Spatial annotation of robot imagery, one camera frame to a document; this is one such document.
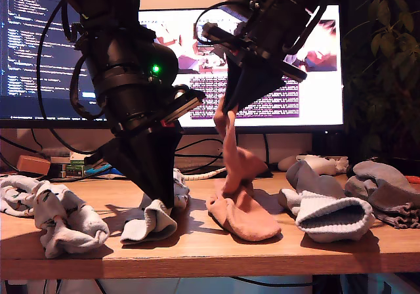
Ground black desk cable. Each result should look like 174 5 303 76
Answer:
175 138 227 172
262 135 272 167
0 129 45 173
229 276 314 289

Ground white animal print sock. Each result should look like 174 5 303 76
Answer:
120 167 191 245
0 175 110 260

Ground white and green box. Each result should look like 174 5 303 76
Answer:
69 150 92 167

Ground monitor with bright white screen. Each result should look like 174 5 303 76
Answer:
137 5 345 137

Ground white game controller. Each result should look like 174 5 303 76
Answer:
303 155 339 176

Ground green leafy houseplant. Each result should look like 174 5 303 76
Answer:
341 0 420 163

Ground pink sock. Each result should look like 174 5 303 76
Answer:
213 96 268 197
205 178 282 242

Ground black monitor stand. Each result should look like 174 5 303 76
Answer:
193 135 275 180

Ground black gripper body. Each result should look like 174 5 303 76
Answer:
94 83 206 141
201 7 308 82

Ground monitor with dark code screen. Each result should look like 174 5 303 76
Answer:
0 0 114 131

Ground arm grey camera box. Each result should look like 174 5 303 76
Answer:
222 0 252 13

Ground dark green box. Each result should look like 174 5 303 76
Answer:
49 162 87 180

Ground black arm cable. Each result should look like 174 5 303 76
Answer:
193 0 253 45
35 0 114 154

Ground white patterned item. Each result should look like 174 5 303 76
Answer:
333 156 349 174

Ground grey frilly cuff sock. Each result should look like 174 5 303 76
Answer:
352 161 420 215
344 175 420 230

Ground blue plastic pack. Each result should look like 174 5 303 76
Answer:
84 162 125 177

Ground cream rounded device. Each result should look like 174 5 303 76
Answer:
277 156 298 173

